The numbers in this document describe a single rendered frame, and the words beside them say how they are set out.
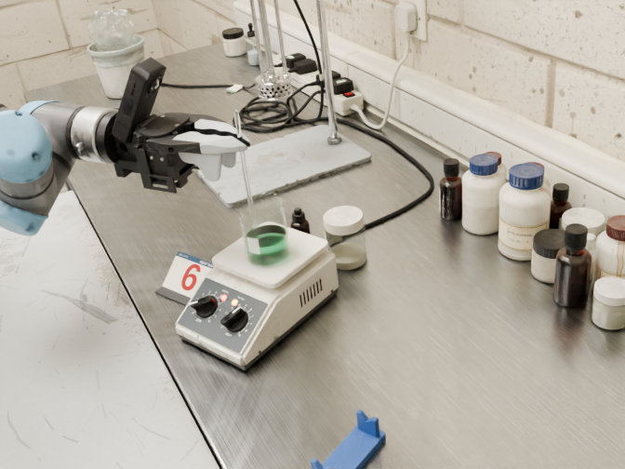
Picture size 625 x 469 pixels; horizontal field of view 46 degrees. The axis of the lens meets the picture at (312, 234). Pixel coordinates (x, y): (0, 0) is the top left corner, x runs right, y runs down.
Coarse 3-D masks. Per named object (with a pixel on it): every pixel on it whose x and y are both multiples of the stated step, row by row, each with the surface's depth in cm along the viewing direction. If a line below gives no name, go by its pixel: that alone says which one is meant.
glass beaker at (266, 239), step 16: (256, 192) 97; (240, 208) 95; (256, 208) 98; (272, 208) 98; (240, 224) 95; (256, 224) 92; (272, 224) 93; (256, 240) 94; (272, 240) 94; (288, 240) 97; (256, 256) 95; (272, 256) 95; (288, 256) 97
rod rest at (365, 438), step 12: (360, 420) 80; (372, 420) 79; (360, 432) 81; (372, 432) 80; (384, 432) 80; (348, 444) 79; (360, 444) 79; (372, 444) 79; (336, 456) 78; (348, 456) 78; (360, 456) 78; (312, 468) 75; (324, 468) 75; (336, 468) 77; (348, 468) 77; (360, 468) 77
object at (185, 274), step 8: (176, 264) 110; (184, 264) 110; (192, 264) 109; (200, 264) 108; (176, 272) 110; (184, 272) 109; (192, 272) 108; (200, 272) 108; (168, 280) 110; (176, 280) 109; (184, 280) 109; (192, 280) 108; (200, 280) 107; (184, 288) 108; (192, 288) 107
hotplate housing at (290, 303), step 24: (312, 264) 99; (336, 264) 102; (240, 288) 96; (264, 288) 95; (288, 288) 95; (312, 288) 99; (336, 288) 103; (264, 312) 93; (288, 312) 96; (312, 312) 101; (192, 336) 96; (264, 336) 93; (240, 360) 91
